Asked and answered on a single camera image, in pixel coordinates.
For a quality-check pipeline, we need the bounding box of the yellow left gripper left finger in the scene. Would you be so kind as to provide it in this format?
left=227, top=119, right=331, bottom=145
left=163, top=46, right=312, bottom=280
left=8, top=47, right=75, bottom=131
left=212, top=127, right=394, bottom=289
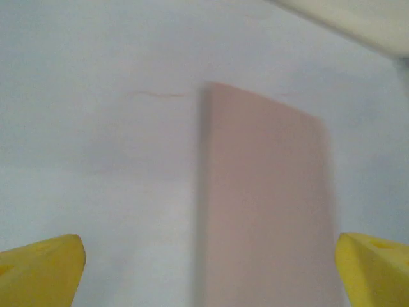
left=0, top=233, right=87, bottom=307

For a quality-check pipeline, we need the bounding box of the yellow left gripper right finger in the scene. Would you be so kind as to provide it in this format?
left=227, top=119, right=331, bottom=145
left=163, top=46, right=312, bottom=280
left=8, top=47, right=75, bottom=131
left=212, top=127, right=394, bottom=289
left=334, top=232, right=409, bottom=307

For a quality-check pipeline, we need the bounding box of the pink paper folder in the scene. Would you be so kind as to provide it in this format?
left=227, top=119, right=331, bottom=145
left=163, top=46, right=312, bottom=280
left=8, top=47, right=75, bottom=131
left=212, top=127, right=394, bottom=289
left=193, top=80, right=345, bottom=307

